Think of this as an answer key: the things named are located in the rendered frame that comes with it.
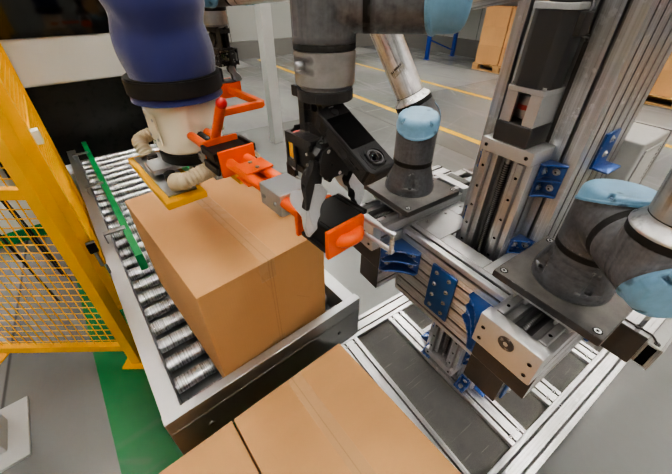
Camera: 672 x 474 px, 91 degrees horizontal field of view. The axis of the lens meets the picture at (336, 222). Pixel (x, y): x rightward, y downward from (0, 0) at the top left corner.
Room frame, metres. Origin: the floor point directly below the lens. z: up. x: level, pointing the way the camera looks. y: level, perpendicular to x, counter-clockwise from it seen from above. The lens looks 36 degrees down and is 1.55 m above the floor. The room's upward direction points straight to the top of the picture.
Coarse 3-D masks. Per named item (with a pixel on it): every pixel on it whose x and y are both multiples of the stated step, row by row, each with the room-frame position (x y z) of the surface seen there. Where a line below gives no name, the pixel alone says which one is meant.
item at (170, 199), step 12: (156, 156) 0.86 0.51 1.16; (144, 168) 0.83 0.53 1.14; (180, 168) 0.84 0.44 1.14; (144, 180) 0.78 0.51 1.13; (156, 180) 0.76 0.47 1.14; (156, 192) 0.71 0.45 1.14; (168, 192) 0.70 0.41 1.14; (180, 192) 0.70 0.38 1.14; (192, 192) 0.71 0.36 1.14; (204, 192) 0.71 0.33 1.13; (168, 204) 0.66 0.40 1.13; (180, 204) 0.67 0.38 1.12
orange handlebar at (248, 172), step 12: (240, 96) 1.16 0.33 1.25; (252, 96) 1.12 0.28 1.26; (228, 108) 0.99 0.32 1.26; (240, 108) 1.02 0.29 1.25; (252, 108) 1.04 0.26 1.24; (192, 132) 0.80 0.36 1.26; (204, 132) 0.81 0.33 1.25; (252, 156) 0.65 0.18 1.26; (240, 168) 0.59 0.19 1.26; (252, 168) 0.59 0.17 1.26; (264, 168) 0.59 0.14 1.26; (240, 180) 0.59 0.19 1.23; (252, 180) 0.56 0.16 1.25; (288, 204) 0.47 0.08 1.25; (360, 228) 0.40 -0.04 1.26; (348, 240) 0.37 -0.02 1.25; (360, 240) 0.39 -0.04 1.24
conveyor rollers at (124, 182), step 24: (120, 168) 2.04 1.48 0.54; (96, 192) 1.72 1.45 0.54; (120, 192) 1.72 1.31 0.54; (144, 192) 1.72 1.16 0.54; (120, 240) 1.25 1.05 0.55; (144, 288) 0.96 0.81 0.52; (168, 336) 0.71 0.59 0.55; (192, 336) 0.73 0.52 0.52; (168, 360) 0.61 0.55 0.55; (192, 384) 0.55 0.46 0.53
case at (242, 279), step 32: (224, 192) 1.03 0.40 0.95; (256, 192) 1.03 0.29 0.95; (160, 224) 0.83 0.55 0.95; (192, 224) 0.83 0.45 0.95; (224, 224) 0.83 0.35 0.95; (256, 224) 0.83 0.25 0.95; (288, 224) 0.83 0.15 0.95; (160, 256) 0.74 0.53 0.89; (192, 256) 0.68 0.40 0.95; (224, 256) 0.68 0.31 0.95; (256, 256) 0.68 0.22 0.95; (288, 256) 0.71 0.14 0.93; (320, 256) 0.79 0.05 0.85; (192, 288) 0.56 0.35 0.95; (224, 288) 0.57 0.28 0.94; (256, 288) 0.63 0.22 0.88; (288, 288) 0.70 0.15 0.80; (320, 288) 0.78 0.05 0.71; (192, 320) 0.66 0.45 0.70; (224, 320) 0.56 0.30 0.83; (256, 320) 0.62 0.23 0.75; (288, 320) 0.69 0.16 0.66; (224, 352) 0.54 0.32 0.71; (256, 352) 0.60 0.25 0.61
